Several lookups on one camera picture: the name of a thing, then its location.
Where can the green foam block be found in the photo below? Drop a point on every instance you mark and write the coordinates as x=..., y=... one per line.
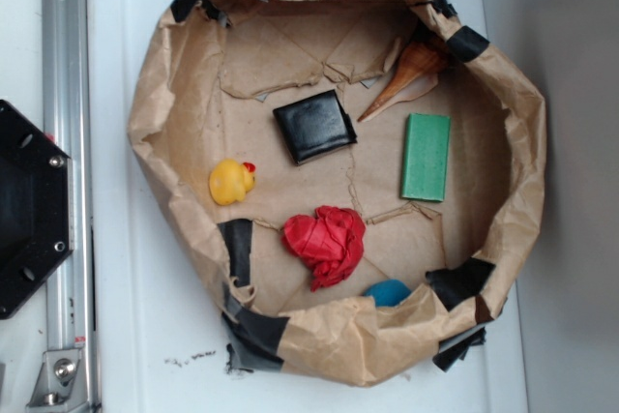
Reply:
x=425, y=157

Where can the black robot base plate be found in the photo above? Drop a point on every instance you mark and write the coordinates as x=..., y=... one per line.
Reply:
x=35, y=209

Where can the brown paper bin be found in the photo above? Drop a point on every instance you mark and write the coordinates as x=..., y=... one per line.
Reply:
x=214, y=72

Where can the black box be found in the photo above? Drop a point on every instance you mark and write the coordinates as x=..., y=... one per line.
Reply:
x=314, y=126

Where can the metal corner bracket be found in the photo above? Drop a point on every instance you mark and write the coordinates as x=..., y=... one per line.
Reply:
x=61, y=383

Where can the red crumpled cloth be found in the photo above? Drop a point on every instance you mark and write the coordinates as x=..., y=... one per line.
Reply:
x=330, y=244

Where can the brown spiral seashell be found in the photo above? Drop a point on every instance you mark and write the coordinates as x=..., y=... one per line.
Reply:
x=416, y=74

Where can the aluminium profile rail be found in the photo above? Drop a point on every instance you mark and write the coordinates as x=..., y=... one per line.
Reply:
x=70, y=291

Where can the blue ball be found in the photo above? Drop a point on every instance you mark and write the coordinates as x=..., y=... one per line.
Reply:
x=388, y=293

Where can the yellow rubber duck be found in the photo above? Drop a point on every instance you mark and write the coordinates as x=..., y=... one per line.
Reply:
x=230, y=181

